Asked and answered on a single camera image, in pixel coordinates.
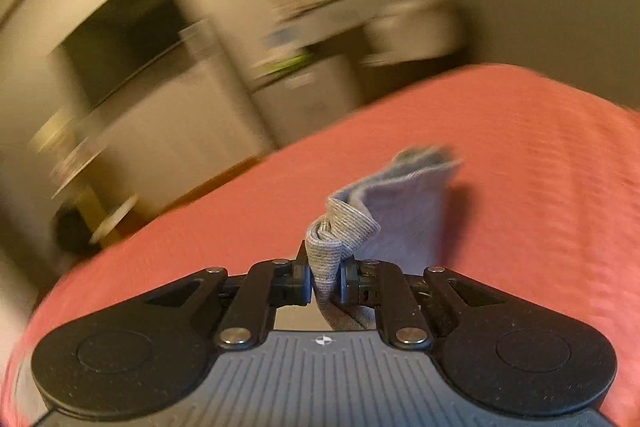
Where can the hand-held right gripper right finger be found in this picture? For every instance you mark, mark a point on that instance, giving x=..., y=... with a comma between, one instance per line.
x=351, y=283

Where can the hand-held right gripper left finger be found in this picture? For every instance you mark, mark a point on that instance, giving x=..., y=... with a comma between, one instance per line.
x=291, y=283

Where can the grey sock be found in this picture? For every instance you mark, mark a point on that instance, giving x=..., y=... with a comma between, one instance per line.
x=410, y=217

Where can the small grey fridge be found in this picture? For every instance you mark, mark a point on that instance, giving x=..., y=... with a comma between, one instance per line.
x=305, y=102

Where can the white cabinet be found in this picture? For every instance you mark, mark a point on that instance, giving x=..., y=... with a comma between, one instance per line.
x=190, y=122

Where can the pink bedspread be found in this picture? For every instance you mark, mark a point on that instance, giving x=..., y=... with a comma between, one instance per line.
x=525, y=182

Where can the green item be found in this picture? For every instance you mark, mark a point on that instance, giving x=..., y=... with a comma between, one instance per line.
x=285, y=64

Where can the yellow side table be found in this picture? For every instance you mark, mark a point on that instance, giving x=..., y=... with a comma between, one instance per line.
x=90, y=197

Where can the dark round object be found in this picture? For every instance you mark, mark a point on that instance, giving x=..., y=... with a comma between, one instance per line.
x=72, y=232

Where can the white cloth bag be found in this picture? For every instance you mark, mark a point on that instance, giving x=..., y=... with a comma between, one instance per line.
x=415, y=32

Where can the grey desk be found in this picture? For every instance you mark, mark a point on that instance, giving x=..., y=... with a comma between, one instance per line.
x=350, y=7

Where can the black wall television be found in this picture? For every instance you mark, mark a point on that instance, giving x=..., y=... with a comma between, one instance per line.
x=115, y=42

